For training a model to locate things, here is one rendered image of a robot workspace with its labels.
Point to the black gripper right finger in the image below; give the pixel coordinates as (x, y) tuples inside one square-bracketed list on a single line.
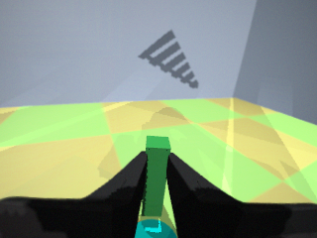
[(203, 210)]

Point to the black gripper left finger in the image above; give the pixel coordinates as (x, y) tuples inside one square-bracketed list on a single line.
[(111, 211)]

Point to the cyan circle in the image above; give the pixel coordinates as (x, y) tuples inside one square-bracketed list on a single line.
[(153, 228)]

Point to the green rectangular post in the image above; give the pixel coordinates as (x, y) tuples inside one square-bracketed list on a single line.
[(157, 150)]

